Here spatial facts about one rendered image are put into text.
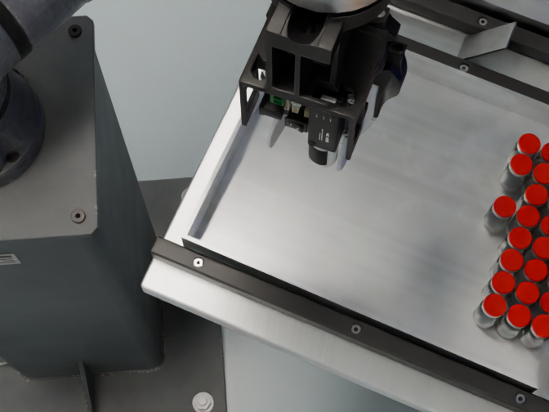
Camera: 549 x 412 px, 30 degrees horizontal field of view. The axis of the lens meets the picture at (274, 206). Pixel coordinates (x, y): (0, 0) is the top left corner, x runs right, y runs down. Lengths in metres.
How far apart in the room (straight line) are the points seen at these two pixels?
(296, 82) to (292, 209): 0.42
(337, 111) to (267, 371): 1.28
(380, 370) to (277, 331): 0.10
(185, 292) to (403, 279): 0.20
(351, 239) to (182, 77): 1.10
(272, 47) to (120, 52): 1.52
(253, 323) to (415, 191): 0.20
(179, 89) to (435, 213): 1.09
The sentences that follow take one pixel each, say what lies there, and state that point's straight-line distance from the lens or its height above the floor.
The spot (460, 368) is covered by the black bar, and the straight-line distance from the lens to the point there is 0.93.
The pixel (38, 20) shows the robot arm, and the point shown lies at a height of 0.97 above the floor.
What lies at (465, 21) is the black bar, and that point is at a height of 0.90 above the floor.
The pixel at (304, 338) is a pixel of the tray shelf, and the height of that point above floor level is 0.88.
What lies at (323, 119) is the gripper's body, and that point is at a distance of 0.59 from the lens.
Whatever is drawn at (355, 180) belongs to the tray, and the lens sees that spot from 0.98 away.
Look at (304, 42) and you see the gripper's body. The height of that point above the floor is 1.33.
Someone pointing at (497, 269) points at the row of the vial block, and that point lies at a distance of 0.95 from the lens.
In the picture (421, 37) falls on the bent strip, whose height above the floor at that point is 0.88.
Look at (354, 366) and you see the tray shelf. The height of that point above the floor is 0.88.
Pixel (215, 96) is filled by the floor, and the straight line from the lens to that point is 1.99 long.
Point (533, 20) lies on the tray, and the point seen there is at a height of 0.91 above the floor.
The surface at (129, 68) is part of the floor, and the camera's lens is 2.04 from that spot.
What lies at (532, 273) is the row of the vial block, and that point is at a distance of 0.93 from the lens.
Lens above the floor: 1.80
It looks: 70 degrees down
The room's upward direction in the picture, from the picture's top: 2 degrees clockwise
